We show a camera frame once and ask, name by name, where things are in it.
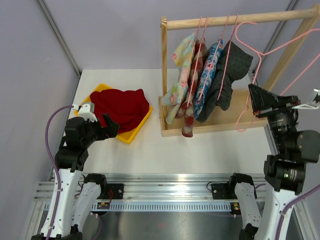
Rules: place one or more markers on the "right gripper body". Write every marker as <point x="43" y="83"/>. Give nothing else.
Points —
<point x="281" y="119"/>

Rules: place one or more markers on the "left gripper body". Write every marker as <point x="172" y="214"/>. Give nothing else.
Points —
<point x="95" y="132"/>

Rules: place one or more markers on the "red skirt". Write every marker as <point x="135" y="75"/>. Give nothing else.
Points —
<point x="126" y="108"/>

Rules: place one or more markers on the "pink hanger of red skirt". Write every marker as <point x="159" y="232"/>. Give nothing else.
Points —
<point x="263" y="54"/>

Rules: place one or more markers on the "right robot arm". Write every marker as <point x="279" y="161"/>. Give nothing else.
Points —
<point x="284" y="172"/>

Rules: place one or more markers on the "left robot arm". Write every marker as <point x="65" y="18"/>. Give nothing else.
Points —
<point x="67" y="212"/>

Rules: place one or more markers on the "yellow plastic tray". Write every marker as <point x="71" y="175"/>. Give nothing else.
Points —
<point x="125" y="137"/>

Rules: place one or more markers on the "wooden clothes rack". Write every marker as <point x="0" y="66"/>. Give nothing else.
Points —
<point x="238" y="116"/>

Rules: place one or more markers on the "dark grey dotted garment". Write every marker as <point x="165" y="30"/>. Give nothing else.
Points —
<point x="239" y="63"/>

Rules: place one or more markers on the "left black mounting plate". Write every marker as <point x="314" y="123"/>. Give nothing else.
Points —
<point x="113" y="190"/>

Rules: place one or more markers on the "black mounting plate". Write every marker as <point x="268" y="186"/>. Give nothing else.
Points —
<point x="113" y="190"/>
<point x="222" y="191"/>

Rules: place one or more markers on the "blue floral garment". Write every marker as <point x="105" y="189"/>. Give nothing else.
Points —
<point x="198" y="107"/>

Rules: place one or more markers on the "red plaid garment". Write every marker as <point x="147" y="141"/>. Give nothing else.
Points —
<point x="186" y="110"/>

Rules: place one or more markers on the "pastel floral garment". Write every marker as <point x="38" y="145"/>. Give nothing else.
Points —
<point x="182" y="58"/>

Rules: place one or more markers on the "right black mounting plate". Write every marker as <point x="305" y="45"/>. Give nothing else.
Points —
<point x="222" y="191"/>

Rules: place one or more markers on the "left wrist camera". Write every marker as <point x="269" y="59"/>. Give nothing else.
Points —
<point x="85" y="111"/>

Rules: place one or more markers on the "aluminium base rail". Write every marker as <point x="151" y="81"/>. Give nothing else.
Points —
<point x="162" y="193"/>

